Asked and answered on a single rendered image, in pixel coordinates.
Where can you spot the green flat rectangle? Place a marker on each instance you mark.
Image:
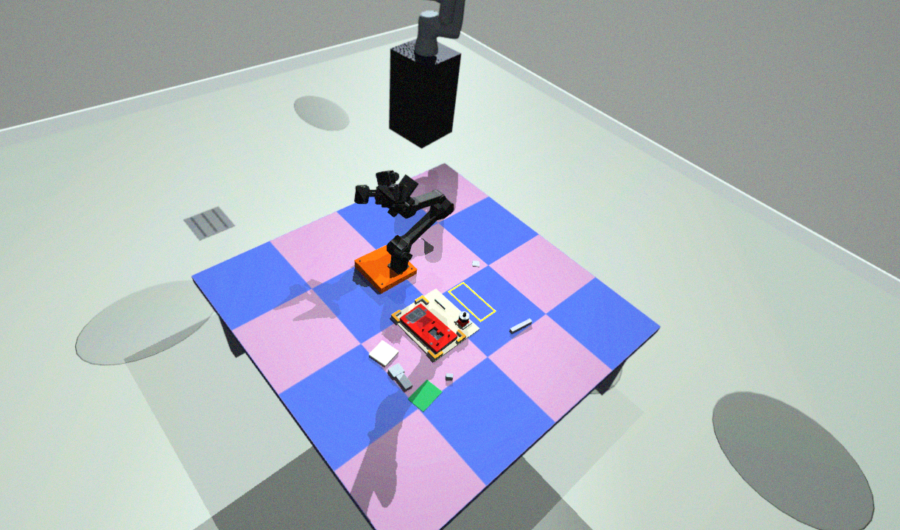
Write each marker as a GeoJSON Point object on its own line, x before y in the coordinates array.
{"type": "Point", "coordinates": [425, 395]}

